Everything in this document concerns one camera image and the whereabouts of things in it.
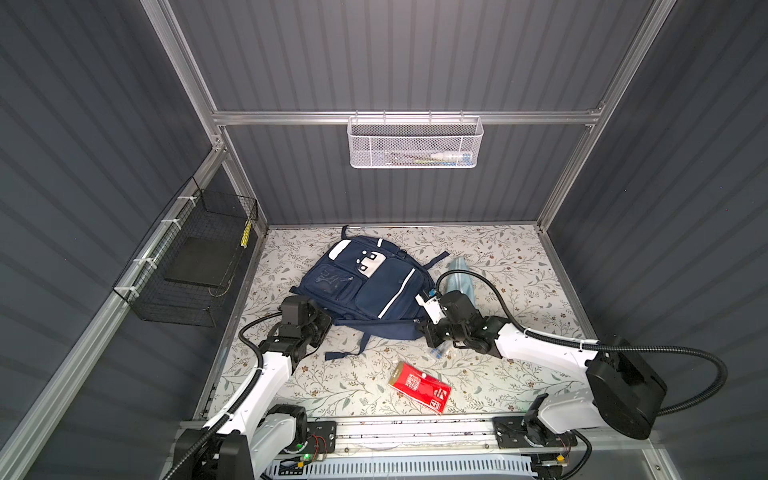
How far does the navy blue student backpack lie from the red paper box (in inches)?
3.9

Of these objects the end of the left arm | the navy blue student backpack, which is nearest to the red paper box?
the navy blue student backpack

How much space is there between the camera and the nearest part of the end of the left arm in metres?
0.61

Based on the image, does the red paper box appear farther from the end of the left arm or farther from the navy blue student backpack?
the end of the left arm

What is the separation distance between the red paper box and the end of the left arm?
10.4 inches

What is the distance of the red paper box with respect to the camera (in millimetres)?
802

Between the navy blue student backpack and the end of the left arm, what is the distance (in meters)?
0.14

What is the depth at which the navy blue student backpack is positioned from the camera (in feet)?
2.83
